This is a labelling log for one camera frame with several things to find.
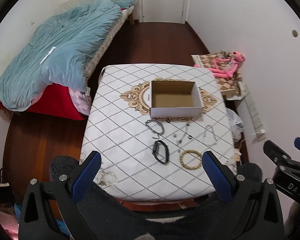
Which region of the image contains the checkered brown side cushion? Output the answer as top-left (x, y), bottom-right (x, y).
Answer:
top-left (191, 51), bottom-right (246, 97)

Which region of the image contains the bed with red sheet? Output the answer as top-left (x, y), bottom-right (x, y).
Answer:
top-left (0, 2), bottom-right (136, 120)

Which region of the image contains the white plastic bag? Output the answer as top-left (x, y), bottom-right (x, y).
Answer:
top-left (226, 108), bottom-right (244, 142)

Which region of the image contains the thin silver necklace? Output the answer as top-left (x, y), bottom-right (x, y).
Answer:
top-left (203, 124), bottom-right (218, 146)

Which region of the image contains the patterned white tablecloth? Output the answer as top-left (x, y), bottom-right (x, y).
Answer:
top-left (80, 64), bottom-right (235, 202)

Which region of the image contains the pink panther plush toy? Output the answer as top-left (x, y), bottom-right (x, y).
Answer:
top-left (192, 51), bottom-right (246, 79)

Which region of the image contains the white door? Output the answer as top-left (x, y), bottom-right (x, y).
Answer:
top-left (139, 0), bottom-right (189, 24)

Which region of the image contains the wooden bead bracelet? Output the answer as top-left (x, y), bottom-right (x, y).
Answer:
top-left (179, 149), bottom-right (203, 170)

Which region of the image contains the chunky silver chain bracelet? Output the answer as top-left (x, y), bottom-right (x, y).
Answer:
top-left (145, 119), bottom-right (165, 139)

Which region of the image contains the silver chain with black ring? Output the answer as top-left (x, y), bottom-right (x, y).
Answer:
top-left (173, 122), bottom-right (193, 153)

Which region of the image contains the white cardboard box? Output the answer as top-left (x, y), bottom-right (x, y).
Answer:
top-left (149, 80), bottom-right (203, 119)

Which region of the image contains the white power strip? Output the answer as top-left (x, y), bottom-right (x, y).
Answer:
top-left (241, 83), bottom-right (267, 142)

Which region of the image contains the black wristband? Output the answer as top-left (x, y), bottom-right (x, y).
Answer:
top-left (152, 140), bottom-right (170, 165)

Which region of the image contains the teal blue duvet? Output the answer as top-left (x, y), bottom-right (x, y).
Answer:
top-left (0, 0), bottom-right (135, 112)

